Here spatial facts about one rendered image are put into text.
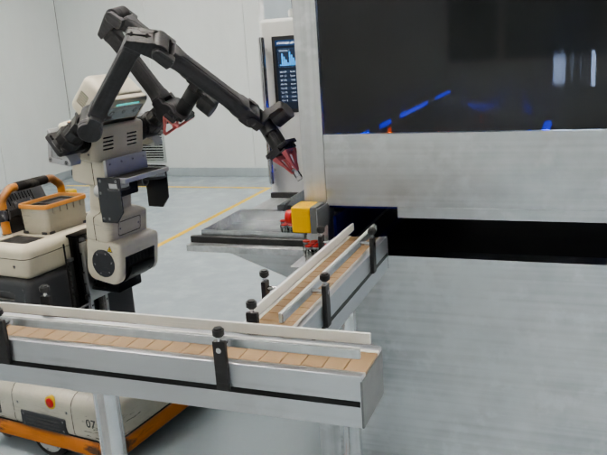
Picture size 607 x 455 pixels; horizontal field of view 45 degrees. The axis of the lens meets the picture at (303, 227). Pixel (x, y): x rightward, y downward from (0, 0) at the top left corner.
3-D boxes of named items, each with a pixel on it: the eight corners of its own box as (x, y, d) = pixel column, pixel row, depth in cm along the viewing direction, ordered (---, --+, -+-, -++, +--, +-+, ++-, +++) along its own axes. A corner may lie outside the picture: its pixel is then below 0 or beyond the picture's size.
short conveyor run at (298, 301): (340, 265, 203) (336, 210, 199) (394, 268, 198) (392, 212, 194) (230, 373, 141) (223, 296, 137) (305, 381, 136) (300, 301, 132)
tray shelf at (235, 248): (396, 202, 267) (396, 197, 267) (336, 258, 204) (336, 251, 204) (275, 199, 285) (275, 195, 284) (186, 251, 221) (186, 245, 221)
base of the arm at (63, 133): (70, 131, 248) (43, 136, 238) (82, 116, 244) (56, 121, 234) (85, 151, 247) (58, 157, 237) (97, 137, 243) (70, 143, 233)
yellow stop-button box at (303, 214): (326, 227, 199) (324, 201, 198) (317, 234, 193) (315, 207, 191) (300, 226, 202) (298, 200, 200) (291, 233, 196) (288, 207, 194)
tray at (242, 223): (333, 222, 235) (333, 212, 235) (304, 245, 212) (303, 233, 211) (239, 219, 248) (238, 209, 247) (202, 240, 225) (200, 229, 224)
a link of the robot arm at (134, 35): (130, 13, 214) (127, 32, 208) (172, 32, 220) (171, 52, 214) (77, 116, 241) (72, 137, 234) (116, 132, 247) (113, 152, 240)
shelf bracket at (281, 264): (325, 286, 221) (322, 246, 218) (322, 290, 218) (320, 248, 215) (225, 280, 233) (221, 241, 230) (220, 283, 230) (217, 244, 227)
